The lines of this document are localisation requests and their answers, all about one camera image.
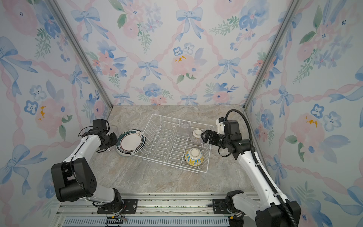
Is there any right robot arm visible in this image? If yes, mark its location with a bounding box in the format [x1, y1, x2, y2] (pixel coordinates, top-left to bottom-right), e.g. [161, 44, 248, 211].
[201, 118, 301, 227]

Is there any white wire dish rack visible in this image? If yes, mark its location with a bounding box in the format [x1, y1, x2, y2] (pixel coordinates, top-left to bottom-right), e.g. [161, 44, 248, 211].
[133, 114, 214, 173]

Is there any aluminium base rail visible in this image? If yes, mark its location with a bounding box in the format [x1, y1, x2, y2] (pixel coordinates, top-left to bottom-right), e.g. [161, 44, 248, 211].
[52, 192, 259, 227]

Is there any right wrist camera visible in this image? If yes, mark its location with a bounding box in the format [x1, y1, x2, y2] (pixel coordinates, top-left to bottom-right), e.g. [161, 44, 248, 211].
[216, 117, 225, 135]

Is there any left corner aluminium profile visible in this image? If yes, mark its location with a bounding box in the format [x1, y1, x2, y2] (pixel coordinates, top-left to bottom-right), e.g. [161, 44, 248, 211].
[45, 0, 113, 109]

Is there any yellow blue patterned bowl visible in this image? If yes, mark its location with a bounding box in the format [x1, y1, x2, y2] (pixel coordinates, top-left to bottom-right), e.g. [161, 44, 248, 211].
[184, 148, 204, 166]

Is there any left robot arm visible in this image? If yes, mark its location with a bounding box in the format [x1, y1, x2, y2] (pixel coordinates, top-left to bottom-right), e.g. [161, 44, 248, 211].
[51, 119, 125, 214]

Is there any black corrugated cable conduit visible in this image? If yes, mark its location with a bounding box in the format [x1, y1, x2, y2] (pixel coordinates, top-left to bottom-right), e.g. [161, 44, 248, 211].
[225, 109, 298, 227]

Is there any corner aluminium profile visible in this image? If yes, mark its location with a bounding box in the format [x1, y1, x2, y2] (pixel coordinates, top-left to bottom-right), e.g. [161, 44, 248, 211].
[244, 0, 300, 108]
[45, 0, 113, 109]

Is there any right corner aluminium profile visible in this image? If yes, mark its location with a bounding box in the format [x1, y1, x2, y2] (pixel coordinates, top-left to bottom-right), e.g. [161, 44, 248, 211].
[244, 0, 300, 108]

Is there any clear glass back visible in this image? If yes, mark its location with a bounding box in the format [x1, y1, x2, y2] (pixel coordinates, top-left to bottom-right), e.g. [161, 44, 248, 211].
[179, 120, 191, 130]

